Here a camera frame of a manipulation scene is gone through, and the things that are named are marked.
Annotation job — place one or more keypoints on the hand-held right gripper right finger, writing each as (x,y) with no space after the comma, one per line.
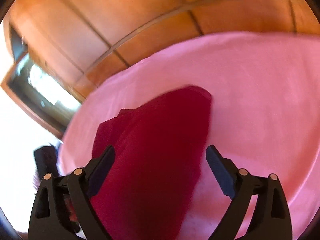
(221,172)

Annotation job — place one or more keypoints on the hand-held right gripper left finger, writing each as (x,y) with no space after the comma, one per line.
(102,172)

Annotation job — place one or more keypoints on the dark red flower-print sweater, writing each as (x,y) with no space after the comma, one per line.
(155,155)

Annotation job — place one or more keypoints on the wooden framed mirror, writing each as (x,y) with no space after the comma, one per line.
(37,100)

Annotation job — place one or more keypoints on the pink bed sheet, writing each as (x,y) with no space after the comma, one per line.
(262,100)

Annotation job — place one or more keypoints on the wooden panelled wardrobe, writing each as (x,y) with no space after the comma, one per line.
(125,17)

